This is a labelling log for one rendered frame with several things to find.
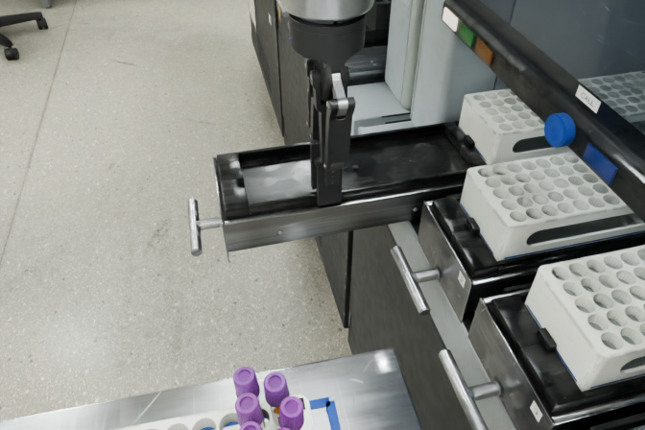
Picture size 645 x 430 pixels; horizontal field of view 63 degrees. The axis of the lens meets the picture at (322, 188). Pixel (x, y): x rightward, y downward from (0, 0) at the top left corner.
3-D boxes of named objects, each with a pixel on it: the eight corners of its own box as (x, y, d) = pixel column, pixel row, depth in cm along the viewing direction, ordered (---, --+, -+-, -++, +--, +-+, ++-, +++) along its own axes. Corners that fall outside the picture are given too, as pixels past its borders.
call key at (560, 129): (551, 133, 49) (561, 106, 47) (570, 153, 47) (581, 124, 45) (539, 135, 49) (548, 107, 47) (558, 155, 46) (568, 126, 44)
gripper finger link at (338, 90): (340, 50, 53) (355, 66, 49) (341, 98, 56) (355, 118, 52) (317, 52, 53) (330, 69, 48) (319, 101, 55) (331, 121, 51)
